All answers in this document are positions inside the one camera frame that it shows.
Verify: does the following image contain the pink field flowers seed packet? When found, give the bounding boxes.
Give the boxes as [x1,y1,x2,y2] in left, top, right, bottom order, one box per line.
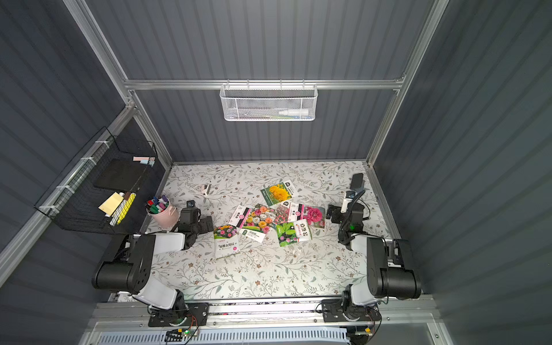
[273,201,291,224]

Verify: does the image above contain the black rectangular block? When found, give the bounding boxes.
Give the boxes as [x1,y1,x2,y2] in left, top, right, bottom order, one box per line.
[349,172,365,193]

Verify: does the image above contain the mixed ranunculus seed packet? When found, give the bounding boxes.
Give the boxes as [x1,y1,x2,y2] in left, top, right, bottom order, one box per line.
[229,205,276,243]

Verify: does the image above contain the white wire mesh basket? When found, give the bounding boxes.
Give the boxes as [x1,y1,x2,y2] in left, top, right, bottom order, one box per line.
[219,84,319,122]

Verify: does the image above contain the yellow sunflower seed packet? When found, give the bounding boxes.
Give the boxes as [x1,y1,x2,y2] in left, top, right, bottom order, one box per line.
[260,181,297,206]

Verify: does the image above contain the black wire wall basket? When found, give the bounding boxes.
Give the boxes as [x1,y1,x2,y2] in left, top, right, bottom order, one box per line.
[34,131,158,234]

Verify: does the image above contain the yellow sticky notes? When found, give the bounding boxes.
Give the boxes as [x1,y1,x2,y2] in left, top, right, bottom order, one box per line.
[99,193,124,216]

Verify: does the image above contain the pink pen cup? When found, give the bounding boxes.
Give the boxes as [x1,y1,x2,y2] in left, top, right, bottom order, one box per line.
[145,195,179,230]

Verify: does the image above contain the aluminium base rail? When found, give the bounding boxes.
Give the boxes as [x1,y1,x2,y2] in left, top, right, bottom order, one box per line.
[80,295,453,344]

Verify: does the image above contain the white tube in basket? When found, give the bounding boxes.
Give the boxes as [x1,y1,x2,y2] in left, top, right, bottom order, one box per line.
[278,109,309,118]

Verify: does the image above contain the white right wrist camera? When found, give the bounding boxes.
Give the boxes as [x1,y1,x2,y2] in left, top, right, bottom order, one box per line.
[341,191,356,214]

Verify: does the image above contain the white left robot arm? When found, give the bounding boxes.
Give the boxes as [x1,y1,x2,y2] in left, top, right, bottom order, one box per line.
[91,206,214,313]

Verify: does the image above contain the green mimosa seed packet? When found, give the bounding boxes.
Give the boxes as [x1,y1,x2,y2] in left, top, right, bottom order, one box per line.
[275,219,312,247]

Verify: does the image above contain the chrysanthemum seed packet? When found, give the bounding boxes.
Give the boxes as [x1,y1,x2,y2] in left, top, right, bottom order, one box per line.
[213,224,239,259]

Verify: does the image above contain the black notebook in basket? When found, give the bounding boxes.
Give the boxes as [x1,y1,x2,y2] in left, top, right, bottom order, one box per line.
[93,159,150,192]

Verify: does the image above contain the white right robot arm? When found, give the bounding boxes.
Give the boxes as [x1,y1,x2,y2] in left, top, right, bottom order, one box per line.
[321,204,422,322]

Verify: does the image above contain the pink hollyhock seed packet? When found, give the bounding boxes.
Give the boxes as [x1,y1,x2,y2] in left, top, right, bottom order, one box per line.
[288,203,326,229]

